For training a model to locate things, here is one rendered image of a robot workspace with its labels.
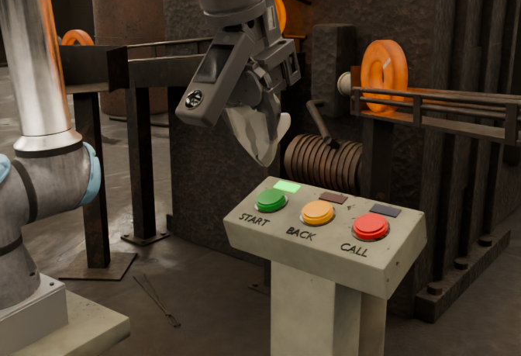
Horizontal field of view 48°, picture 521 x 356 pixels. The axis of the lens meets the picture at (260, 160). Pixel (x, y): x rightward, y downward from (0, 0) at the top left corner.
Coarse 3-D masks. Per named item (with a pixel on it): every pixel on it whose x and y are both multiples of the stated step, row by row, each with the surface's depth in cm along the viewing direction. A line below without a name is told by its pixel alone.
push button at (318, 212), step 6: (312, 204) 74; (318, 204) 74; (324, 204) 74; (330, 204) 74; (306, 210) 74; (312, 210) 73; (318, 210) 73; (324, 210) 73; (330, 210) 73; (306, 216) 73; (312, 216) 72; (318, 216) 72; (324, 216) 72; (330, 216) 73; (306, 222) 73; (312, 222) 72; (318, 222) 72; (324, 222) 72
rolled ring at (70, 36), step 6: (72, 30) 220; (78, 30) 220; (66, 36) 224; (72, 36) 221; (78, 36) 219; (84, 36) 218; (66, 42) 224; (72, 42) 226; (84, 42) 217; (90, 42) 218
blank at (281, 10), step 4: (276, 0) 159; (280, 0) 160; (276, 4) 158; (280, 4) 159; (276, 8) 159; (280, 8) 159; (284, 8) 160; (280, 12) 159; (284, 12) 160; (280, 16) 159; (284, 16) 160; (280, 20) 159; (284, 20) 160; (280, 24) 160; (284, 24) 161; (280, 28) 160; (284, 28) 162
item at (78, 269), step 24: (72, 48) 186; (96, 48) 185; (120, 48) 178; (72, 72) 188; (96, 72) 187; (120, 72) 178; (96, 96) 180; (96, 120) 181; (96, 144) 181; (96, 216) 187; (96, 240) 189; (72, 264) 194; (96, 264) 192; (120, 264) 194
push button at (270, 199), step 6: (264, 192) 79; (270, 192) 79; (276, 192) 78; (282, 192) 79; (258, 198) 78; (264, 198) 78; (270, 198) 78; (276, 198) 77; (282, 198) 78; (258, 204) 78; (264, 204) 77; (270, 204) 77; (276, 204) 77; (282, 204) 77; (264, 210) 77; (270, 210) 77
